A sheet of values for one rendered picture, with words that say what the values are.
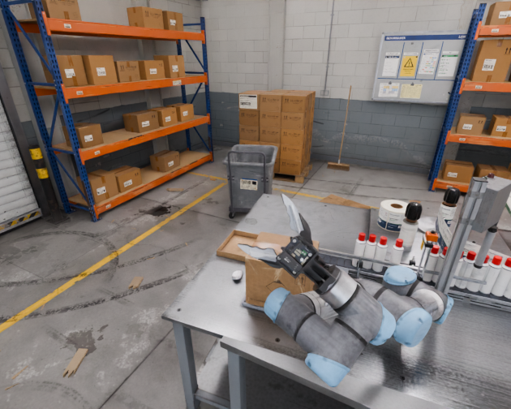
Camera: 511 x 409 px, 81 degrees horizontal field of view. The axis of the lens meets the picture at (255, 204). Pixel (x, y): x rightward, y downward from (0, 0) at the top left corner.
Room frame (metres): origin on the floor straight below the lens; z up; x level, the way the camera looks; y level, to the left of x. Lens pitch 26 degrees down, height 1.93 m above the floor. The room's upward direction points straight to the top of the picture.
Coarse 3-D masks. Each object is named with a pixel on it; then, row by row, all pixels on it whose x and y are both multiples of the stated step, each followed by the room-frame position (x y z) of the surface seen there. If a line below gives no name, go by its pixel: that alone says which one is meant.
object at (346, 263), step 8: (320, 256) 1.44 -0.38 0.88; (328, 256) 1.44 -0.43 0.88; (336, 256) 1.44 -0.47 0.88; (336, 264) 1.37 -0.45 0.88; (344, 264) 1.37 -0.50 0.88; (368, 272) 1.30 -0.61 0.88; (384, 272) 1.30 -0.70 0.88; (456, 288) 1.17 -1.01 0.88; (488, 296) 1.12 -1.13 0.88; (496, 296) 1.12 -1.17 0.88
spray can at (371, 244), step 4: (372, 236) 1.33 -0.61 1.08; (368, 240) 1.35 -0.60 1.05; (372, 240) 1.33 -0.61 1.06; (368, 244) 1.33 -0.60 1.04; (372, 244) 1.32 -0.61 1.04; (368, 248) 1.33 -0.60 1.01; (372, 248) 1.32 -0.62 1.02; (364, 252) 1.35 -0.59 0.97; (368, 252) 1.32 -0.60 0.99; (372, 252) 1.32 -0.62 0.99; (364, 256) 1.34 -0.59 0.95; (368, 256) 1.32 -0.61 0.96; (372, 256) 1.32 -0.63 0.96; (364, 260) 1.33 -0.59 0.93; (364, 264) 1.33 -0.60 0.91; (368, 264) 1.32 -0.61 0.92; (364, 268) 1.33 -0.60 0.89; (368, 268) 1.32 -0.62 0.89
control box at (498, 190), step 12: (492, 180) 1.14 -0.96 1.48; (504, 180) 1.14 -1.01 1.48; (492, 192) 1.05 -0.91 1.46; (504, 192) 1.08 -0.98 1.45; (480, 204) 1.07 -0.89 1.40; (492, 204) 1.04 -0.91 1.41; (504, 204) 1.12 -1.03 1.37; (480, 216) 1.06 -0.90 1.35; (492, 216) 1.07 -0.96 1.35; (480, 228) 1.05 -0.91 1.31
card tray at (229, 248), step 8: (232, 232) 1.73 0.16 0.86; (240, 232) 1.74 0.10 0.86; (248, 232) 1.72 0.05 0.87; (232, 240) 1.68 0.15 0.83; (240, 240) 1.68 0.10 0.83; (248, 240) 1.68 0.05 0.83; (224, 248) 1.59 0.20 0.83; (232, 248) 1.59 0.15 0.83; (240, 248) 1.59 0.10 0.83; (224, 256) 1.50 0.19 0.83; (232, 256) 1.48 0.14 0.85; (240, 256) 1.47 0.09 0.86
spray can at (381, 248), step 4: (380, 240) 1.32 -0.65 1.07; (384, 240) 1.30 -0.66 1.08; (380, 244) 1.31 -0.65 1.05; (384, 244) 1.30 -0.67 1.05; (376, 248) 1.32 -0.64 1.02; (380, 248) 1.30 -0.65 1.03; (384, 248) 1.30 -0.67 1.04; (376, 252) 1.31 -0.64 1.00; (380, 252) 1.30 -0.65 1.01; (384, 252) 1.30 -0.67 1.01; (376, 256) 1.31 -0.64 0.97; (380, 256) 1.30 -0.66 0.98; (384, 256) 1.30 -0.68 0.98; (376, 264) 1.30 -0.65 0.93; (380, 264) 1.30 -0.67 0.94; (372, 268) 1.32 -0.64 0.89; (376, 268) 1.30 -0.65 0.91; (380, 268) 1.30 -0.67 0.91; (376, 272) 1.30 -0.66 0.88
